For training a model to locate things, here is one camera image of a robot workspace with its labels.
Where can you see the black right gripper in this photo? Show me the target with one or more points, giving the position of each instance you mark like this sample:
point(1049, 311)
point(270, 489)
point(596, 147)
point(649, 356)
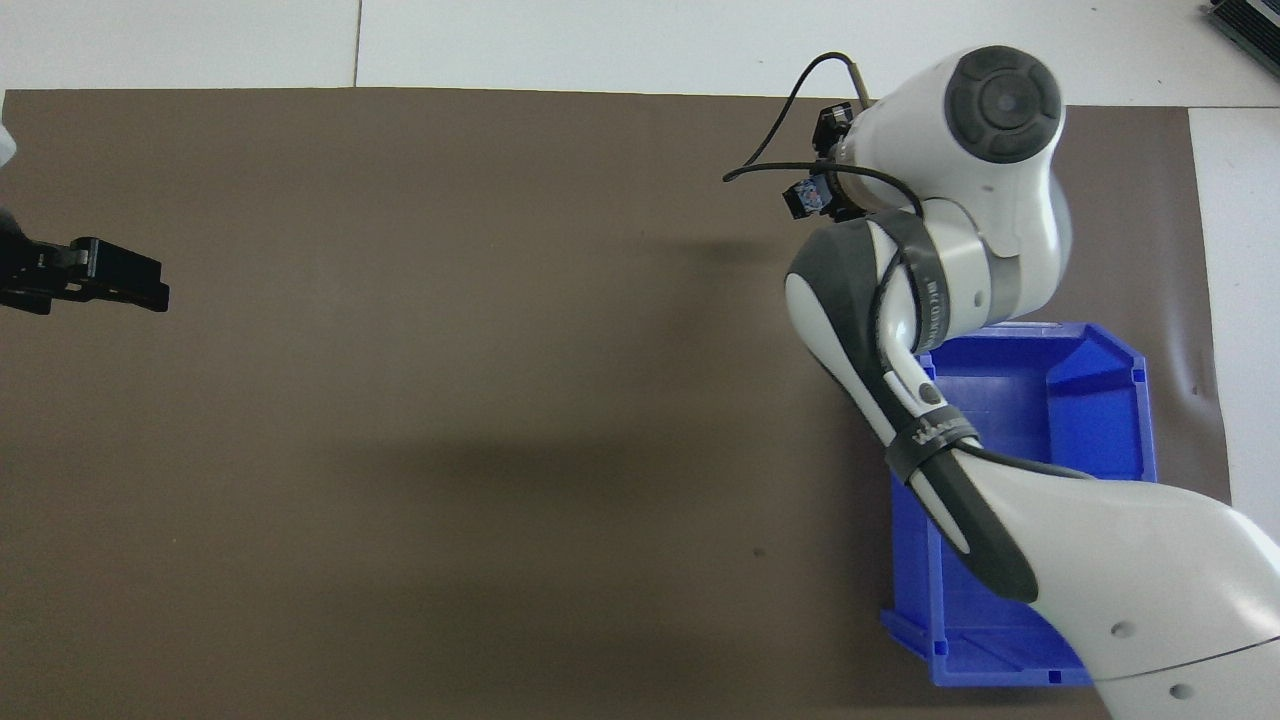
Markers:
point(850, 210)

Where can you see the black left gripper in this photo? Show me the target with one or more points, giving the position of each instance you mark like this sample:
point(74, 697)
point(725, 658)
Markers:
point(20, 272)

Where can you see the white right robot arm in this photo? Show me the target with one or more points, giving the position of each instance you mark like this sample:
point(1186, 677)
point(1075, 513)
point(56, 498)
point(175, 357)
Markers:
point(1000, 200)

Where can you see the brown table mat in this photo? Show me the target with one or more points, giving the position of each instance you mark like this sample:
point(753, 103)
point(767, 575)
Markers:
point(400, 400)

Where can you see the blue plastic storage bin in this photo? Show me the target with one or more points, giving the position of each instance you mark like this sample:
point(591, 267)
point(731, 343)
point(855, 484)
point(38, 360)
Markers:
point(1090, 400)

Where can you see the grey ribbed device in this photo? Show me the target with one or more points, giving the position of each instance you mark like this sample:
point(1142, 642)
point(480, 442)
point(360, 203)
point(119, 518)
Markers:
point(1250, 25)

